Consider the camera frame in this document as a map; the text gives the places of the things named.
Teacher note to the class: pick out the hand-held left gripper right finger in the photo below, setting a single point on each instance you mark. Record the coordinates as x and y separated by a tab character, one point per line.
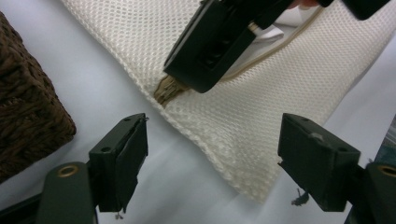
317	161

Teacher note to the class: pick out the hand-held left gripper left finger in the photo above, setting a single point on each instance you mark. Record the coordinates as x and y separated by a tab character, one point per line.
121	161

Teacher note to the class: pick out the cream mesh laundry bag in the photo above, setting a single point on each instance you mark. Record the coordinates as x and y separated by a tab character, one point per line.
249	118

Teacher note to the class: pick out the brown woven basket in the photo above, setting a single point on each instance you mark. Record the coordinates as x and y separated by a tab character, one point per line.
28	109

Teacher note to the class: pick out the white board table cover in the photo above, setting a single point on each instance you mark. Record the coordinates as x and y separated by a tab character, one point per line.
93	77

